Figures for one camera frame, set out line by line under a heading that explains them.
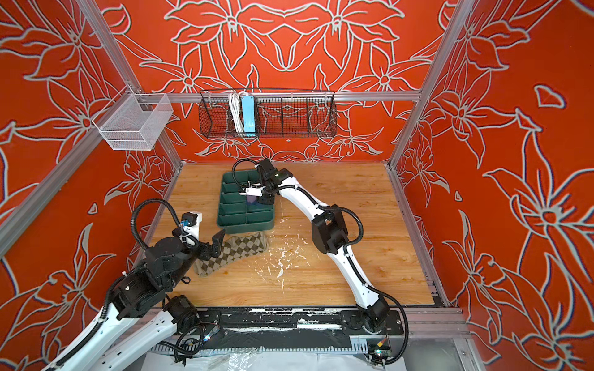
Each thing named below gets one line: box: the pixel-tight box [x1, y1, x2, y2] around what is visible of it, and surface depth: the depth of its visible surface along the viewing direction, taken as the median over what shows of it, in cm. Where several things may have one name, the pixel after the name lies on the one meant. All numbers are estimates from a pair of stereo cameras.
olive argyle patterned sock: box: [193, 231, 270, 277], surface depth 91 cm
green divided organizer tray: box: [217, 170, 275, 235], surface depth 96 cm
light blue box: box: [241, 95, 258, 137], surface depth 91 cm
